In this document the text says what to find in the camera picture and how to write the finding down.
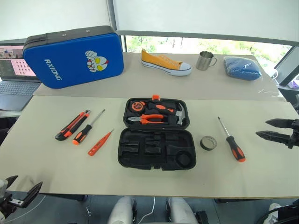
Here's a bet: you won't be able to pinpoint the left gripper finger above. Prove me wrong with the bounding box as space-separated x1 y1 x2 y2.
5 175 19 190
22 181 43 209

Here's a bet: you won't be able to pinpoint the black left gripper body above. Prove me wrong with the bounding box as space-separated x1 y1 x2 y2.
0 191 24 219

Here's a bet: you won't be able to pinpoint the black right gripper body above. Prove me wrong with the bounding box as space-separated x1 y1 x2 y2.
287 118 299 149

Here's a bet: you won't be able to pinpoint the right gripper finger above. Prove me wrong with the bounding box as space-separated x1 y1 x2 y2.
265 118 292 128
255 130 292 146

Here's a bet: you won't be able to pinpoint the Phillips screwdriver black orange handle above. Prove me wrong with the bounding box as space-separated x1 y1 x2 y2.
217 116 246 163

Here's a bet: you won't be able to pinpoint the orange black utility knife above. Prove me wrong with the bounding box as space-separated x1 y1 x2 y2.
55 109 92 141

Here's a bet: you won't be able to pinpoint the orange voltage tester pen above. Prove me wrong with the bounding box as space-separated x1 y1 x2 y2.
87 128 115 156

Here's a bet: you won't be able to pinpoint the black tool case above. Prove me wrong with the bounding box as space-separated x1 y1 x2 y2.
117 94 197 171

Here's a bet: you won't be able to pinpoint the person in dark clothes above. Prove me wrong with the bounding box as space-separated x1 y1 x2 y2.
0 116 18 147

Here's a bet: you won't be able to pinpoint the black computer monitor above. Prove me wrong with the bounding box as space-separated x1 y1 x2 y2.
273 45 299 87

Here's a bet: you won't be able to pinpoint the blue folded cloth bundle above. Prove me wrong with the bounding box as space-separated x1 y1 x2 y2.
223 55 263 82

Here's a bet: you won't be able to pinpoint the black electrical tape roll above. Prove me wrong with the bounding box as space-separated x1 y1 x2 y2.
199 135 218 152

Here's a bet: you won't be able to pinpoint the grey rounded robot leg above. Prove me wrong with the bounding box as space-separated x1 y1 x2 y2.
107 197 137 224
165 197 199 224

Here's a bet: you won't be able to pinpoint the grey open laptop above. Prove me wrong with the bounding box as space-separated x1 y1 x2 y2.
0 39 42 112

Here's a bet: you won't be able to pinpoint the stainless steel mug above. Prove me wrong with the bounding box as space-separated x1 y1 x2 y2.
195 51 218 71

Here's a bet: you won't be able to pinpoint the blue RXIONG cartoon case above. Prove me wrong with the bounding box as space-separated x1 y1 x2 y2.
22 25 125 90

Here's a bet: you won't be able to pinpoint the yellow canvas sneaker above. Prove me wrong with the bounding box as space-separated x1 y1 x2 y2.
141 48 192 77

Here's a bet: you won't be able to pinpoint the wide white roller blind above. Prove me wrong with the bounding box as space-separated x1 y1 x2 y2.
115 0 299 43

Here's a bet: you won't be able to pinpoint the orange black tape measure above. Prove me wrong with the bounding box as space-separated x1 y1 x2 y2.
130 100 147 112

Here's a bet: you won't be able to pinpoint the narrow white roller blind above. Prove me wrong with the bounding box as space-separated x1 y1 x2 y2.
0 0 115 42

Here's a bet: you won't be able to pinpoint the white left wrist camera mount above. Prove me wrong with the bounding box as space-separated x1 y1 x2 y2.
0 179 9 199

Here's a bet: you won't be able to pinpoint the claw hammer orange black handle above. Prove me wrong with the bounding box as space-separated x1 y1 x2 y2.
147 100 189 126

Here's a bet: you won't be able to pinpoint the thin white floor cable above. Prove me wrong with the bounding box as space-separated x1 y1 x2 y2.
142 196 157 224

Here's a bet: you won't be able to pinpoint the orange handled pliers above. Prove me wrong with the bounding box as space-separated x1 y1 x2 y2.
127 113 167 126

